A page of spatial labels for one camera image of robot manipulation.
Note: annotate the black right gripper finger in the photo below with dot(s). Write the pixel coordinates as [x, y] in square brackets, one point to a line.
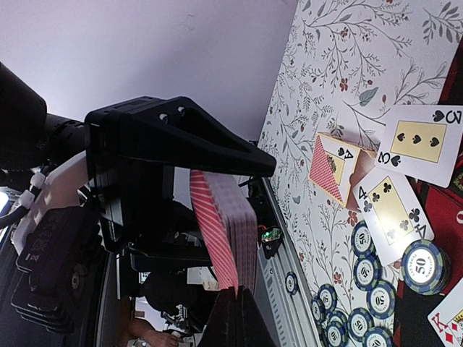
[235, 320]

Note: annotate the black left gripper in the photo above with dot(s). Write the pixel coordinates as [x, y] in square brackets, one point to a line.
[130, 150]

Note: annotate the red backed card deck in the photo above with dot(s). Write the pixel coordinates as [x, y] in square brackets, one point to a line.
[229, 227]

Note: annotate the green chip cluster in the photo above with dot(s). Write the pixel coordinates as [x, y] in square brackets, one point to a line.
[336, 334]
[338, 316]

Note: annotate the green chip front cluster top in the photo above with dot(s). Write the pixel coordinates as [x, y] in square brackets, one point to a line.
[338, 316]

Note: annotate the green chip mat edge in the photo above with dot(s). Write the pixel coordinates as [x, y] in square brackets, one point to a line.
[377, 337]

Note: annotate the green chip table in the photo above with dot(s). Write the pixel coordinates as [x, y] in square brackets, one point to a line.
[367, 272]
[381, 300]

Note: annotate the red playing card deck box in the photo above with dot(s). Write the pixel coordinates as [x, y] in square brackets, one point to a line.
[337, 166]

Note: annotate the four of clubs card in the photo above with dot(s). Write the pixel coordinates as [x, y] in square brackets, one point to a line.
[394, 216]

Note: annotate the green chip stack seat six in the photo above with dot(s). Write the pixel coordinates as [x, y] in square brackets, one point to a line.
[425, 267]

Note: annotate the king of diamonds card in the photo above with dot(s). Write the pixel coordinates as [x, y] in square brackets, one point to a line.
[446, 318]

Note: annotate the three of spades card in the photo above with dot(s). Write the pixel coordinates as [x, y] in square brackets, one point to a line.
[422, 142]

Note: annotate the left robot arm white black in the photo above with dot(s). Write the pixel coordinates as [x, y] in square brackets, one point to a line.
[30, 135]

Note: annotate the person in red shirt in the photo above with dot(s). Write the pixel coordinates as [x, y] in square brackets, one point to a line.
[164, 292]

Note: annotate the round red black poker mat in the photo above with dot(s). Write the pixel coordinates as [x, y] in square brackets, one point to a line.
[443, 207]

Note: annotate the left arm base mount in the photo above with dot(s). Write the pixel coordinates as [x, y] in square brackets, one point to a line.
[270, 238]

